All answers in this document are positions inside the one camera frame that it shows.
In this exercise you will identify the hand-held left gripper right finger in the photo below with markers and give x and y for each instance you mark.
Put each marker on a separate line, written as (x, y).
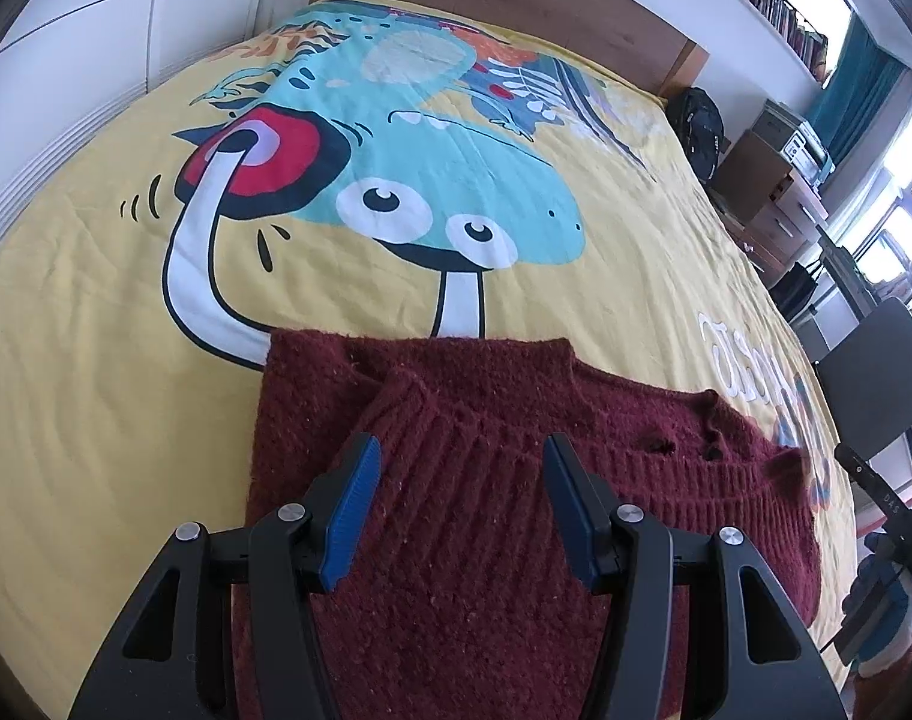
(572, 517)

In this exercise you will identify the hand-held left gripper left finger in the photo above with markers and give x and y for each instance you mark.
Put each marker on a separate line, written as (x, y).
(351, 517)

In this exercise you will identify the maroon knit sweater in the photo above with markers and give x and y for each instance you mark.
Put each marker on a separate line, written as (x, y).
(463, 465)

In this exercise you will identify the blue and white cloth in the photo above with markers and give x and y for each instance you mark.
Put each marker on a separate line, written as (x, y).
(887, 600)

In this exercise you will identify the black chair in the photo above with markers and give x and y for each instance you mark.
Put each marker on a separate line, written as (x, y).
(876, 375)

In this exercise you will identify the black bag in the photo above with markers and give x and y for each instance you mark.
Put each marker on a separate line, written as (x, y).
(797, 292)

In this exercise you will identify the large corner window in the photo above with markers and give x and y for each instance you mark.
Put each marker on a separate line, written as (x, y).
(906, 202)

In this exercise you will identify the yellow cartoon printed blanket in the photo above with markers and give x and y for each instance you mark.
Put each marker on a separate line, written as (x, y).
(88, 360)

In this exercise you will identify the wooden drawer cabinet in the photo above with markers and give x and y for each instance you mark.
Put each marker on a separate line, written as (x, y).
(763, 187)

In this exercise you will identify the white printer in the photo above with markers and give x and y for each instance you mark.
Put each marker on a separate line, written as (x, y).
(790, 139)

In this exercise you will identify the black backpack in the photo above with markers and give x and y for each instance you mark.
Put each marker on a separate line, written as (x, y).
(700, 131)

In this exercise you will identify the teal curtain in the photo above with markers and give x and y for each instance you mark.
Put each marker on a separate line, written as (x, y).
(853, 90)

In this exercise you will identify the row of books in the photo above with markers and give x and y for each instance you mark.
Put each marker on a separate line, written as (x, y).
(771, 0)

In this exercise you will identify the white wardrobe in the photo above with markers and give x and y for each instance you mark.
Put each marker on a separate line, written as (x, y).
(88, 30)

